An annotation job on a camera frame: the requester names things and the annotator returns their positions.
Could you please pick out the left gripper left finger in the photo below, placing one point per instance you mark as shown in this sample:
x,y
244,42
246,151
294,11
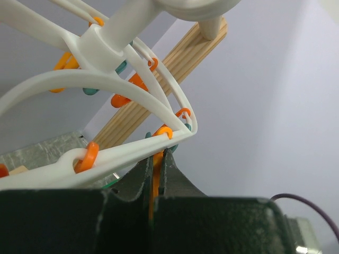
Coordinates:
x,y
110,220

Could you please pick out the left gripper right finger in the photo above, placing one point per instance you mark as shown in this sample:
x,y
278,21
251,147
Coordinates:
x,y
186,221

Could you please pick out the white plastic clip hanger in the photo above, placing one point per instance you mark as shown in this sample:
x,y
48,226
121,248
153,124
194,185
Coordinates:
x,y
111,57

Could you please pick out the orange peg holding grey underwear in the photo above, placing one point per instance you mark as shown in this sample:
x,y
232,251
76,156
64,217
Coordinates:
x,y
157,161

